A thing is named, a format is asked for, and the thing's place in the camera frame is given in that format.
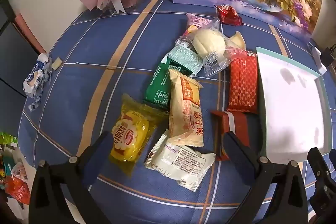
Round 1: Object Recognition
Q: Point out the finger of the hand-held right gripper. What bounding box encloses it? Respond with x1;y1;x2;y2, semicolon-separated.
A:
307;147;336;224

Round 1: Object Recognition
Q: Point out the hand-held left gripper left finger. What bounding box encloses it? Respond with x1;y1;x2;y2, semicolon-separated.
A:
28;131;114;224

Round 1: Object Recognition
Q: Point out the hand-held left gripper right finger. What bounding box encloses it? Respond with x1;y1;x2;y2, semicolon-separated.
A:
223;131;309;224

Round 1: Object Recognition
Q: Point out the red white striped snack packet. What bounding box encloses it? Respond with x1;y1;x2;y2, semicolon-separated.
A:
211;110;255;161

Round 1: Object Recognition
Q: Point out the yellow snack packet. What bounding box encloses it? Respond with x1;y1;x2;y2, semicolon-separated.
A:
109;93;168;178

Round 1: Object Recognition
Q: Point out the white tray with teal rim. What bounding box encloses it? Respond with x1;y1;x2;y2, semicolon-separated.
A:
256;47;332;161

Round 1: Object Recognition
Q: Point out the beige snack packet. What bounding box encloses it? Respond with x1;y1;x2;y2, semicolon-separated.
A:
167;69;205;147

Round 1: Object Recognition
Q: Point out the red patterned snack packet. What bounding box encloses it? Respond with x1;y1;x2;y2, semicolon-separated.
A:
226;51;259;114

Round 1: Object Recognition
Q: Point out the dark green snack packet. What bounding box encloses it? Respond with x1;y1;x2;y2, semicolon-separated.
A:
144;63;195;110

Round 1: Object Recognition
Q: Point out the light green snack packet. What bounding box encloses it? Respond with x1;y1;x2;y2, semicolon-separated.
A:
161;44;204;75

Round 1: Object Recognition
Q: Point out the clear packet with white bun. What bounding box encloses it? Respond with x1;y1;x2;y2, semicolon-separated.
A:
189;18;237;77

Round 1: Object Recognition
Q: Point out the pink snack packet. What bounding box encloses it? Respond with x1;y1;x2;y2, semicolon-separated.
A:
181;13;214;39

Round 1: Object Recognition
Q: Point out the orange plastic bag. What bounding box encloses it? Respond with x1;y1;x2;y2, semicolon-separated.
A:
4;175;31;206

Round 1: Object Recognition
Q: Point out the green plastic bag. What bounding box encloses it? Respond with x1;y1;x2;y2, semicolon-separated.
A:
0;132;18;149

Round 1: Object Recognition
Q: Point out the blue plaid tablecloth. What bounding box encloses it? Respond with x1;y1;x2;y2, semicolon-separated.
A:
18;0;336;224

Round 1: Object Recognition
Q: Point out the small cream block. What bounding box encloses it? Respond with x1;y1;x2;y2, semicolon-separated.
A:
51;57;63;70

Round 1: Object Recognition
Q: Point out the crumpled blue white wrapper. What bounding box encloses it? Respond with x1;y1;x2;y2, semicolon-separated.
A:
22;53;53;111

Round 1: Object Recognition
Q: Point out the dark furniture panel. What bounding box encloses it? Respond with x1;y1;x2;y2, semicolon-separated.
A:
0;2;46;119

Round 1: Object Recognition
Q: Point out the crumpled red snack packet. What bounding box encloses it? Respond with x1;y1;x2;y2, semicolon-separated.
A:
215;4;243;26

